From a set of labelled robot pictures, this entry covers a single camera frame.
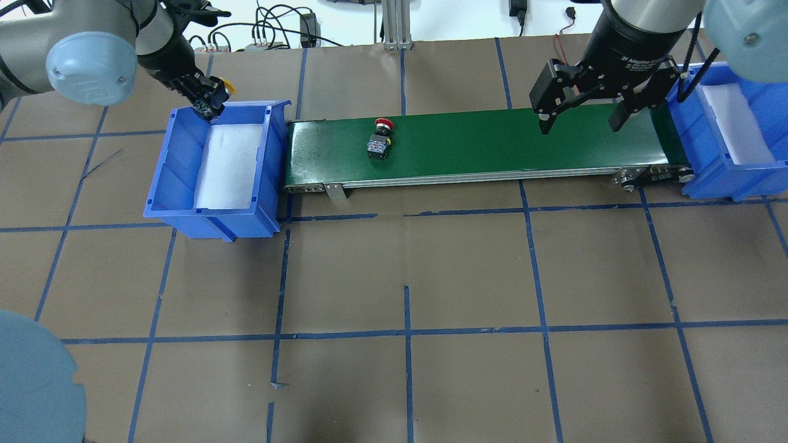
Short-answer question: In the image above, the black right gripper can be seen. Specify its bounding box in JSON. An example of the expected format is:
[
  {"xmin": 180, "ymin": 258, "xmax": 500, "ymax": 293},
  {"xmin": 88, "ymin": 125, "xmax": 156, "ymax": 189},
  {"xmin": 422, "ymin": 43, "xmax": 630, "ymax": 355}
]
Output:
[{"xmin": 529, "ymin": 57, "xmax": 680, "ymax": 135}]

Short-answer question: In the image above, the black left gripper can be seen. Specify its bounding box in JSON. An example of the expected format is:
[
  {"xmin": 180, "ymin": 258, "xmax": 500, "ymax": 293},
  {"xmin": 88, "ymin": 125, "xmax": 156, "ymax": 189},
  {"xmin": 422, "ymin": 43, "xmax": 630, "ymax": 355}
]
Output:
[{"xmin": 175, "ymin": 73, "xmax": 229, "ymax": 121}]

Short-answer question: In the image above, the yellow push button switch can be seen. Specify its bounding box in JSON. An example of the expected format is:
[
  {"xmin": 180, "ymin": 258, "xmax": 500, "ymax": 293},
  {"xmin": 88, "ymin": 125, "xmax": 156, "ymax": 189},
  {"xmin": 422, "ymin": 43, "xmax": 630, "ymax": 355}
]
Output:
[{"xmin": 191, "ymin": 76, "xmax": 231, "ymax": 122}]

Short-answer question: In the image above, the red emergency stop button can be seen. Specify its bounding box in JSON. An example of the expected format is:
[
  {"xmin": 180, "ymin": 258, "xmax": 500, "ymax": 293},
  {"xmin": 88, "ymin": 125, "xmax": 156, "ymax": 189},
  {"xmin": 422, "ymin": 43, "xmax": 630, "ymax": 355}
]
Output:
[{"xmin": 366, "ymin": 118, "xmax": 396, "ymax": 160}]

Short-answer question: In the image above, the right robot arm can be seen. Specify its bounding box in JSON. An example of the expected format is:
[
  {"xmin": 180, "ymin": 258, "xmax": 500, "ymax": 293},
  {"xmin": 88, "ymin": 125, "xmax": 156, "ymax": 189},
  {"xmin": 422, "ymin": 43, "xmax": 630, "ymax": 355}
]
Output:
[{"xmin": 529, "ymin": 1, "xmax": 786, "ymax": 135}]

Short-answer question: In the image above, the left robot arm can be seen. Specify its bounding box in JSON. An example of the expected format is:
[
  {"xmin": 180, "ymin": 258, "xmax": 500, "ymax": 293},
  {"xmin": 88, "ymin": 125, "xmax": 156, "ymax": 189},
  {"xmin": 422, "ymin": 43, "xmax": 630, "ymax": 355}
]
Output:
[{"xmin": 1, "ymin": 1, "xmax": 230, "ymax": 122}]

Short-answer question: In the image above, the white foam pad left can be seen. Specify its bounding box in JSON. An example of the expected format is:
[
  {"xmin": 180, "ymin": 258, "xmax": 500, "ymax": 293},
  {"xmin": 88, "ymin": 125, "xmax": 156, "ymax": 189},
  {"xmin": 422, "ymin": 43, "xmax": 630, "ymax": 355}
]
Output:
[{"xmin": 194, "ymin": 124, "xmax": 263, "ymax": 210}]

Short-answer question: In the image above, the white foam pad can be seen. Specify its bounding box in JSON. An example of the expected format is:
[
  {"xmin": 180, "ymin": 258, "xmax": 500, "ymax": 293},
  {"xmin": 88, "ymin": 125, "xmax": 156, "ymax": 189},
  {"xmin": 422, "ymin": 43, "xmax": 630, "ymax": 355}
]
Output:
[
  {"xmin": 701, "ymin": 83, "xmax": 776, "ymax": 166},
  {"xmin": 194, "ymin": 124, "xmax": 263, "ymax": 210}
]

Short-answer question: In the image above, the blue left plastic bin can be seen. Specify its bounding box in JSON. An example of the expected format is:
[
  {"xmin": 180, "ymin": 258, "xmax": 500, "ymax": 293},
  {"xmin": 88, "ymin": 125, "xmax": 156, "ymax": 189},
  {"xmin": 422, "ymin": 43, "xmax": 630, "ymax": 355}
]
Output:
[{"xmin": 143, "ymin": 100, "xmax": 289, "ymax": 242}]

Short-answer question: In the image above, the blue plastic bin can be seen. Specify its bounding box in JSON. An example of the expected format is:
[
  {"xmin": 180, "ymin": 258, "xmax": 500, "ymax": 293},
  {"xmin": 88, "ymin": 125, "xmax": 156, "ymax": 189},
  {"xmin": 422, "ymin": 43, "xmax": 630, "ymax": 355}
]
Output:
[
  {"xmin": 668, "ymin": 62, "xmax": 787, "ymax": 201},
  {"xmin": 143, "ymin": 100, "xmax": 289, "ymax": 242}
]

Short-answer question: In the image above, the green conveyor belt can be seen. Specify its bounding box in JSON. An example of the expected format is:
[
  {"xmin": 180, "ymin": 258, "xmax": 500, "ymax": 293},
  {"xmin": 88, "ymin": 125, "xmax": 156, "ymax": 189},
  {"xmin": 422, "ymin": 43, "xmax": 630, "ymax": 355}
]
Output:
[{"xmin": 283, "ymin": 103, "xmax": 696, "ymax": 198}]

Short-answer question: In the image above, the black power adapter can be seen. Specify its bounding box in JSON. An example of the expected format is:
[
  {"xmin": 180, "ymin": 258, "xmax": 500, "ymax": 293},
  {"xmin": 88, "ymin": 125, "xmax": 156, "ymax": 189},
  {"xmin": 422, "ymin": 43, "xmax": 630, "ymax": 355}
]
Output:
[{"xmin": 299, "ymin": 12, "xmax": 321, "ymax": 48}]

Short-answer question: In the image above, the blue right plastic bin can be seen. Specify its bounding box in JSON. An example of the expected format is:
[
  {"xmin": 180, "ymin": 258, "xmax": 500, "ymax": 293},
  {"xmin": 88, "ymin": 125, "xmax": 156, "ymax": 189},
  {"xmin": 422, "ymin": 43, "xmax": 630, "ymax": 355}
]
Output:
[{"xmin": 668, "ymin": 62, "xmax": 787, "ymax": 201}]

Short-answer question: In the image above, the white foam pad right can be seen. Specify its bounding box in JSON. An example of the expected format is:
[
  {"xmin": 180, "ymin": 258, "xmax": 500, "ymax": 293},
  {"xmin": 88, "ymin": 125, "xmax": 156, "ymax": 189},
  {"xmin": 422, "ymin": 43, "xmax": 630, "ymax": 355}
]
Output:
[{"xmin": 701, "ymin": 83, "xmax": 776, "ymax": 166}]

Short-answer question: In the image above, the aluminium frame post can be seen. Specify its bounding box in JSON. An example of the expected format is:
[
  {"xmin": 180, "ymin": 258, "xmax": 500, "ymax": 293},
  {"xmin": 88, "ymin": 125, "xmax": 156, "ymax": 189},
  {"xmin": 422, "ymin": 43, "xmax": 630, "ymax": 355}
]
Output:
[{"xmin": 382, "ymin": 0, "xmax": 413, "ymax": 51}]

